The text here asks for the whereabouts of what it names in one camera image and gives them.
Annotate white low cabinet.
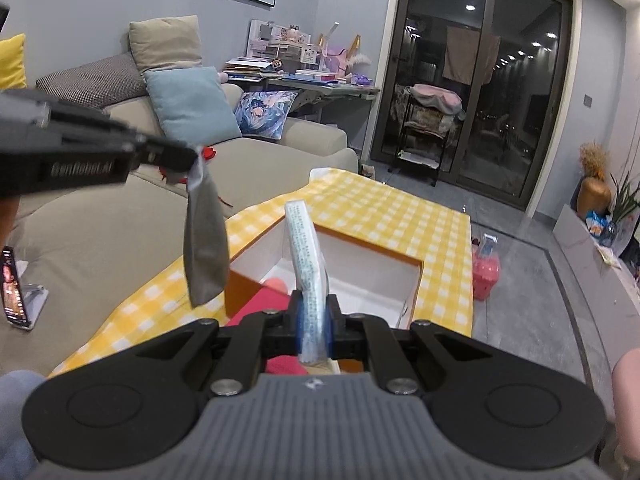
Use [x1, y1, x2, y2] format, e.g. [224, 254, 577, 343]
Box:
[551, 204, 640, 323]

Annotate gold vase with dried flowers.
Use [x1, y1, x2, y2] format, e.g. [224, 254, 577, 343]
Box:
[575, 141, 613, 221]

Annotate person's bare leg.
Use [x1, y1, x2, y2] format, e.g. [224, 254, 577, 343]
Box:
[612, 344, 640, 480]

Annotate beige cushion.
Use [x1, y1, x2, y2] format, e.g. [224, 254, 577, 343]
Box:
[128, 15, 204, 74]

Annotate black rolling rack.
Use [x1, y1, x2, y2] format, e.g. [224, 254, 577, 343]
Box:
[397, 85, 464, 189]

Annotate smartphone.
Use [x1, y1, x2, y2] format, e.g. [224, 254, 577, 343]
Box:
[1, 245, 32, 329]

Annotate yellow cushion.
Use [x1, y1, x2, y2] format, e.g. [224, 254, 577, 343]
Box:
[0, 33, 27, 92]

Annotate white tissue packet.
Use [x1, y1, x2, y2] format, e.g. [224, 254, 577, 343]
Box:
[283, 200, 332, 364]

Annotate cluttered desk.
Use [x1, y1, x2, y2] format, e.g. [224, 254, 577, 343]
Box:
[221, 19, 382, 127]

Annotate person's left forearm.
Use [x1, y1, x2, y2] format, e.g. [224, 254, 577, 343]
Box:
[0, 195, 22, 261]

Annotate blue snack bag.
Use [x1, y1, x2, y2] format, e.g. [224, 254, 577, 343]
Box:
[585, 210, 617, 247]

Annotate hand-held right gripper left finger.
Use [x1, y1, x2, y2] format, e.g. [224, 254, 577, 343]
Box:
[136, 290, 307, 397]

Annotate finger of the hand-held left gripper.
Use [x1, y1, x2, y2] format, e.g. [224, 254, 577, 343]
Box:
[50, 105, 199, 173]

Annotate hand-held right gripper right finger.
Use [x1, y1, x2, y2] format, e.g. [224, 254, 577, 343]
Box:
[324, 295, 495, 396]

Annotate orange box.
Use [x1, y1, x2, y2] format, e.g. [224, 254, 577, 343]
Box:
[225, 217, 426, 332]

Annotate white phone stand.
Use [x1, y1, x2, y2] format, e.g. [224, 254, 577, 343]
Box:
[19, 284, 50, 331]

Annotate sliding glass door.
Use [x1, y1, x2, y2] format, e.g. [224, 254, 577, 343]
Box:
[369, 0, 577, 212]

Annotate person's blue clothing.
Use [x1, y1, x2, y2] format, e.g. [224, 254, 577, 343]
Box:
[0, 370, 47, 480]

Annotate pink cloth bundle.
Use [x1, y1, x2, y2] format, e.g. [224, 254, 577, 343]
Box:
[411, 83, 464, 114]

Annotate grey houndstooth cushion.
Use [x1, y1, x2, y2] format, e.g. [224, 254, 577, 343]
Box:
[35, 53, 149, 110]

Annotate yellow checked tablecloth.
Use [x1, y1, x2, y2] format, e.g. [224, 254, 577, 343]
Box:
[47, 167, 474, 378]

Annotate pink plastic basket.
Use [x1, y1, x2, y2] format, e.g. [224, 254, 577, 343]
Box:
[472, 246, 502, 302]

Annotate red ribbon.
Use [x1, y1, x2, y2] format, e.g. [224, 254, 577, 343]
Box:
[159, 145, 234, 209]

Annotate light blue cushion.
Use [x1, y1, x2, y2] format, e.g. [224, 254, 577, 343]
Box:
[144, 66, 244, 142]

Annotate beige sofa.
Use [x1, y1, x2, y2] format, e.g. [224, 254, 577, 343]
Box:
[0, 82, 359, 377]

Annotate red box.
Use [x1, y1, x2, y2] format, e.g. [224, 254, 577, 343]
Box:
[227, 286, 311, 376]

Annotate grey fabric pouch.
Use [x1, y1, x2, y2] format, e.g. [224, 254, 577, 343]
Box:
[182, 147, 230, 309]

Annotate hanging beige towel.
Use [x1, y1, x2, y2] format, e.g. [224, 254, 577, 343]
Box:
[442, 26, 501, 86]

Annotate blue printed cushion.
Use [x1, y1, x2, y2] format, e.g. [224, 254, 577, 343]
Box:
[233, 90, 300, 140]

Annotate green potted plant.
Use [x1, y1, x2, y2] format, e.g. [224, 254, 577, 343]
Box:
[609, 172, 640, 224]

